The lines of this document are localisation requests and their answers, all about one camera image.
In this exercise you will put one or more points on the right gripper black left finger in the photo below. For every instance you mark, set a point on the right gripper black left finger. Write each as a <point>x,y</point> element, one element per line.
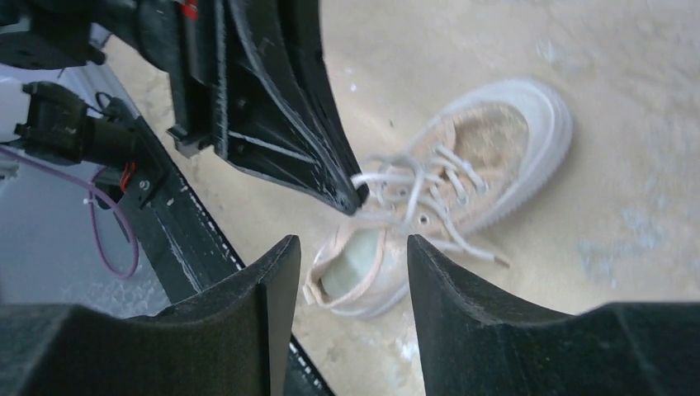
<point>231,339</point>

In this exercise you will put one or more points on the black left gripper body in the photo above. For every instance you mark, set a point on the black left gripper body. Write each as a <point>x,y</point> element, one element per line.
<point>178,38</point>

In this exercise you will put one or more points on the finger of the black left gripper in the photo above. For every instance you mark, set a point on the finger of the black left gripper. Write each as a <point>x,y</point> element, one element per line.
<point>282,122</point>

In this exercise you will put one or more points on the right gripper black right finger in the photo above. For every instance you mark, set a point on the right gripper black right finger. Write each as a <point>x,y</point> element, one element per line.
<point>477,339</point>

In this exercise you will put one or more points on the white shoelace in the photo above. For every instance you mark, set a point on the white shoelace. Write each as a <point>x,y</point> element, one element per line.
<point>418,196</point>

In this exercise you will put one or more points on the beige canvas sneaker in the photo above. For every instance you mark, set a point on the beige canvas sneaker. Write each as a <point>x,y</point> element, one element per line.
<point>475,162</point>

